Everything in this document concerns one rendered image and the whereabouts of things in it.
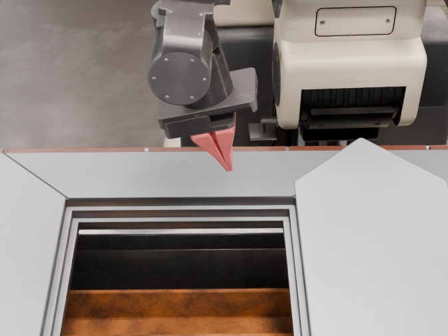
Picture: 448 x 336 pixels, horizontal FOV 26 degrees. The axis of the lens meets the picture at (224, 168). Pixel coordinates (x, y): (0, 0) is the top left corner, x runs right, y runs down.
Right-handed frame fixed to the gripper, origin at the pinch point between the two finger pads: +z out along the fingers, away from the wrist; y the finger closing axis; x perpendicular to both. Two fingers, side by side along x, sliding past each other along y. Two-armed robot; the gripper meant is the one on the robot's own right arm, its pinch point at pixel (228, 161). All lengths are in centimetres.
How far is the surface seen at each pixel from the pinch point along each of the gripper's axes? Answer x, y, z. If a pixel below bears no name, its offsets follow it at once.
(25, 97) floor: 153, -84, 76
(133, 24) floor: 197, -58, 83
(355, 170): 8.5, 12.8, 10.9
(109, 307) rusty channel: -0.3, -19.6, 18.2
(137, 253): 15.7, -19.6, 24.2
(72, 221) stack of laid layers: 0.9, -19.9, 5.1
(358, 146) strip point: 13.4, 13.4, 11.1
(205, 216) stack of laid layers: 2.2, -5.0, 8.8
